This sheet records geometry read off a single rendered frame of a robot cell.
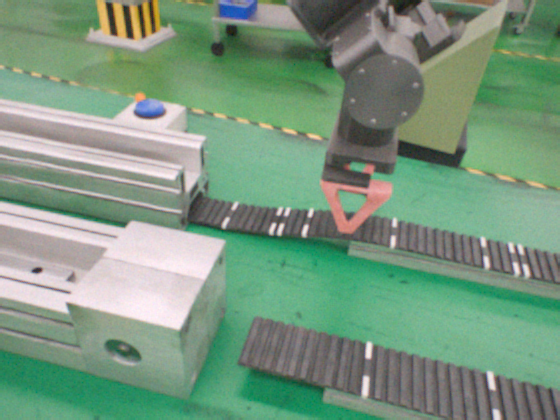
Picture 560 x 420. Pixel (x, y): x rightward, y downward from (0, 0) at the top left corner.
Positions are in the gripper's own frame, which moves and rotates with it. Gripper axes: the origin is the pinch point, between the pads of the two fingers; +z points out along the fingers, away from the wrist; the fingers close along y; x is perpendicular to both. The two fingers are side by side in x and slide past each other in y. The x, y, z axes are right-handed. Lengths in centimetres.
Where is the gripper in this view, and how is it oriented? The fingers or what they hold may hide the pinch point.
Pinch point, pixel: (350, 205)
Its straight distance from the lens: 51.1
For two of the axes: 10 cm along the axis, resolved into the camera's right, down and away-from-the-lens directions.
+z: -0.7, 7.8, 6.2
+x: 9.7, 1.9, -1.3
